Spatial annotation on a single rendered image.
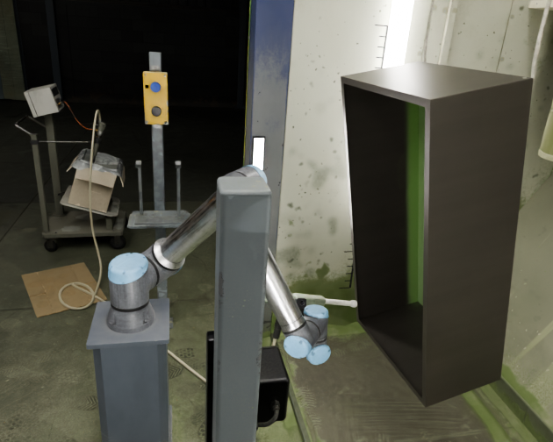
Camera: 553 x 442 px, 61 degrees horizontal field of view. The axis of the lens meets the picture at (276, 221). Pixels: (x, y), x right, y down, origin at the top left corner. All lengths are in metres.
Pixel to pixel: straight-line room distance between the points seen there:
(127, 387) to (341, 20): 1.92
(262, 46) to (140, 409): 1.72
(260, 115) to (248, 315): 1.97
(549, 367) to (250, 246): 2.39
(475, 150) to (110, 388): 1.61
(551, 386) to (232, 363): 2.29
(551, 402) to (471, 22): 1.92
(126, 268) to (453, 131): 1.25
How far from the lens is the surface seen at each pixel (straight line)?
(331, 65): 2.48
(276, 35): 2.40
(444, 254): 1.64
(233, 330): 0.51
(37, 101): 4.07
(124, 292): 1.90
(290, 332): 1.61
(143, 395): 2.11
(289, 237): 2.66
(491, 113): 1.55
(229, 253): 0.46
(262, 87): 2.40
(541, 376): 2.76
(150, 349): 1.96
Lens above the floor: 1.78
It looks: 22 degrees down
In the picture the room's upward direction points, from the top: 4 degrees clockwise
